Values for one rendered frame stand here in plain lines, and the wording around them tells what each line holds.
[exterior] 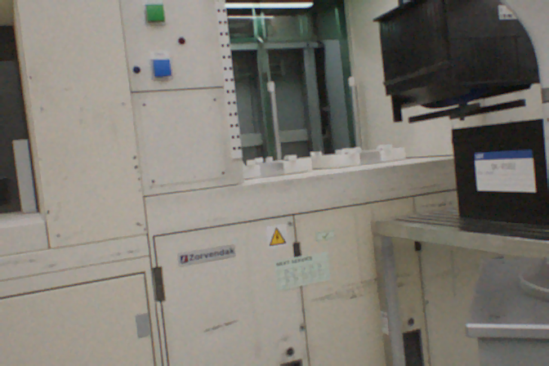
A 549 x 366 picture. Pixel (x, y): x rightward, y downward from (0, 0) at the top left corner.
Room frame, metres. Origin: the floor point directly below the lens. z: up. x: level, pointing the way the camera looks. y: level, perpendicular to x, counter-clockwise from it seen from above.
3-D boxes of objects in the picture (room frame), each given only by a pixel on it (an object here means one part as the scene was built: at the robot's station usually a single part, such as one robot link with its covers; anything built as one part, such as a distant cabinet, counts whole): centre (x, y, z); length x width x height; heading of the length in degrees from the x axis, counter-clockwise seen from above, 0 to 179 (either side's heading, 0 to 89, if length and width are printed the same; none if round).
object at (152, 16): (1.12, 0.18, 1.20); 0.03 x 0.02 x 0.03; 113
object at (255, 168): (1.51, 0.04, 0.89); 0.22 x 0.21 x 0.04; 23
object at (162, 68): (1.12, 0.18, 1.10); 0.03 x 0.02 x 0.03; 113
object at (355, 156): (1.61, -0.21, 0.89); 0.22 x 0.21 x 0.04; 23
